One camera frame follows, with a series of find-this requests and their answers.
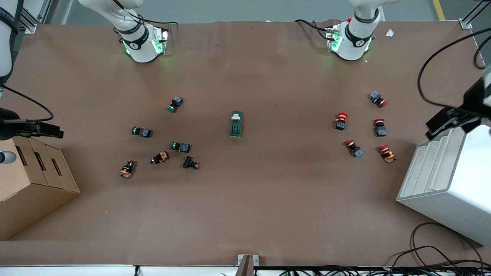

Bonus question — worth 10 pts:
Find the brown cardboard box with slots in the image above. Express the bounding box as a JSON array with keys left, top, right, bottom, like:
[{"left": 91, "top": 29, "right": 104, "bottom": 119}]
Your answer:
[{"left": 0, "top": 136, "right": 81, "bottom": 241}]

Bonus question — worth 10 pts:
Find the white stepped rack box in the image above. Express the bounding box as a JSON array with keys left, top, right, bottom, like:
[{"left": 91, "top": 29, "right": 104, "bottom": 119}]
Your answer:
[{"left": 396, "top": 123, "right": 491, "bottom": 246}]

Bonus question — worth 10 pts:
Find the red mushroom button orange base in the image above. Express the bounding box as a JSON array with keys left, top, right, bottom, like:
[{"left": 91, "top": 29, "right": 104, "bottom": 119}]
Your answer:
[{"left": 378, "top": 144, "right": 397, "bottom": 164}]

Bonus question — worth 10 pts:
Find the brown paper table cover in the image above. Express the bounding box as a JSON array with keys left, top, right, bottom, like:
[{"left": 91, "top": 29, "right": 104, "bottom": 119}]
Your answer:
[{"left": 0, "top": 19, "right": 491, "bottom": 267}]

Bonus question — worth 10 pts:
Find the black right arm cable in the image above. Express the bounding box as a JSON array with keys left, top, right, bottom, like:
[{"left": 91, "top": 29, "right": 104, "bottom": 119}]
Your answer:
[{"left": 0, "top": 84, "right": 54, "bottom": 122}]

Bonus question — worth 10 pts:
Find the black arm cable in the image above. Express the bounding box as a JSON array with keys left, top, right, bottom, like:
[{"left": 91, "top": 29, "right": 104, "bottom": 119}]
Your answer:
[
  {"left": 0, "top": 84, "right": 54, "bottom": 122},
  {"left": 417, "top": 27, "right": 491, "bottom": 110}
]

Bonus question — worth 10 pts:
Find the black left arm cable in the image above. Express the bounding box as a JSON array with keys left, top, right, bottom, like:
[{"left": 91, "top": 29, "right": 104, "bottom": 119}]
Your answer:
[{"left": 417, "top": 27, "right": 491, "bottom": 110}]

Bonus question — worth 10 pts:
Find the aluminium frame profile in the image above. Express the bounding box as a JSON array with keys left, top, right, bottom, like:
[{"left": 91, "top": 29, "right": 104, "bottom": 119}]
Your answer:
[
  {"left": 17, "top": 0, "right": 53, "bottom": 34},
  {"left": 459, "top": 0, "right": 491, "bottom": 30}
]

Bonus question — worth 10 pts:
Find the black looped floor cable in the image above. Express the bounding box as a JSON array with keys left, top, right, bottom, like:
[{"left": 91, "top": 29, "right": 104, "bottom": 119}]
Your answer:
[{"left": 391, "top": 222, "right": 484, "bottom": 269}]

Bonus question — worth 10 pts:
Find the white table edge rail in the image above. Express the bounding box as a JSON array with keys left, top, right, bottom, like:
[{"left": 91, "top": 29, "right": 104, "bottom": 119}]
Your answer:
[{"left": 0, "top": 264, "right": 238, "bottom": 276}]

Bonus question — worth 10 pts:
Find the black right base cable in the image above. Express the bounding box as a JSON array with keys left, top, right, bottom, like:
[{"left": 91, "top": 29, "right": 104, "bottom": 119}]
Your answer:
[{"left": 142, "top": 15, "right": 178, "bottom": 26}]

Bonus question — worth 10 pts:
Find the black base cable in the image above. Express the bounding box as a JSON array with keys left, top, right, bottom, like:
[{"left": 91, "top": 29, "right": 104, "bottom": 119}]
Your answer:
[
  {"left": 142, "top": 15, "right": 178, "bottom": 26},
  {"left": 295, "top": 19, "right": 331, "bottom": 42}
]

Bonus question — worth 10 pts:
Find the black left base cable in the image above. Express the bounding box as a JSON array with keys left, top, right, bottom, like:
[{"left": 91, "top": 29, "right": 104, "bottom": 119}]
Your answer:
[{"left": 295, "top": 19, "right": 331, "bottom": 42}]

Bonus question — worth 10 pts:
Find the black cable bundle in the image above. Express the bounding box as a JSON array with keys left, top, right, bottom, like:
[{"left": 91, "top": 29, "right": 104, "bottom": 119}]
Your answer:
[{"left": 280, "top": 261, "right": 491, "bottom": 276}]

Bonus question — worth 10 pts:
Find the grey metal clamp bracket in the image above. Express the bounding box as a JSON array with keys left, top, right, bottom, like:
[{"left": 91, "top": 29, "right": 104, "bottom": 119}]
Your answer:
[{"left": 237, "top": 254, "right": 259, "bottom": 276}]

